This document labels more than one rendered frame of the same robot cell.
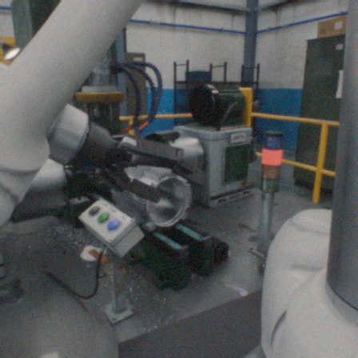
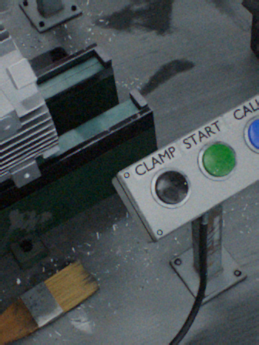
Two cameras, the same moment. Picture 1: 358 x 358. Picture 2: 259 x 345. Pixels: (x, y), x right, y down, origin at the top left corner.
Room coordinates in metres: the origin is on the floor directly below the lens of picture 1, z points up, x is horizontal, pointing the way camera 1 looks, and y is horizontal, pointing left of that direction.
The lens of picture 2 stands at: (0.61, 0.52, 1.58)
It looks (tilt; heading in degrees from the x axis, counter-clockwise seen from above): 56 degrees down; 287
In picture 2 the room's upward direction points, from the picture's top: 11 degrees counter-clockwise
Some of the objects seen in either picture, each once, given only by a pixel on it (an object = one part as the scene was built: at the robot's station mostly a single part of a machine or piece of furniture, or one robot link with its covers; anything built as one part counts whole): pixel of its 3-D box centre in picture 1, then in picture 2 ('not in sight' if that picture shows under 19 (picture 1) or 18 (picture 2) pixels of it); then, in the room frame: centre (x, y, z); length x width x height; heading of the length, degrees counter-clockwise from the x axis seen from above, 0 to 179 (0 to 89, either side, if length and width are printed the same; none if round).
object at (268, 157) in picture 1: (272, 156); not in sight; (0.94, -0.29, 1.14); 0.06 x 0.06 x 0.04
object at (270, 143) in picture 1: (272, 141); not in sight; (0.94, -0.29, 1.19); 0.06 x 0.06 x 0.04
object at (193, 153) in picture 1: (175, 157); not in sight; (1.38, 0.03, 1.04); 0.41 x 0.25 x 0.25; 129
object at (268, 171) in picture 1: (270, 169); not in sight; (0.94, -0.29, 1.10); 0.06 x 0.06 x 0.04
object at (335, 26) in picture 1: (337, 29); not in sight; (4.12, -1.97, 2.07); 0.40 x 0.30 x 0.21; 21
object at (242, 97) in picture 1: (226, 127); not in sight; (1.54, -0.23, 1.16); 0.33 x 0.26 x 0.42; 129
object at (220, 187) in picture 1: (215, 160); not in sight; (1.54, -0.18, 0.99); 0.35 x 0.31 x 0.37; 129
